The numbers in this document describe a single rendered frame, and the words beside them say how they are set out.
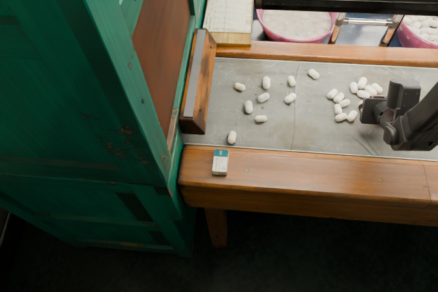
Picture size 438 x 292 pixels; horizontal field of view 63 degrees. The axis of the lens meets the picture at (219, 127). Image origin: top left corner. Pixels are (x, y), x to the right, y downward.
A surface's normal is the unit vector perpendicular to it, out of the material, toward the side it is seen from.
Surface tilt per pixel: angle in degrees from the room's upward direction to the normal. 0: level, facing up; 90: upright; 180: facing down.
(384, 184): 0
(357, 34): 0
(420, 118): 83
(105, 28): 90
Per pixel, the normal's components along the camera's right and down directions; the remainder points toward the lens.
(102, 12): 0.99, 0.07
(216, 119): -0.04, -0.50
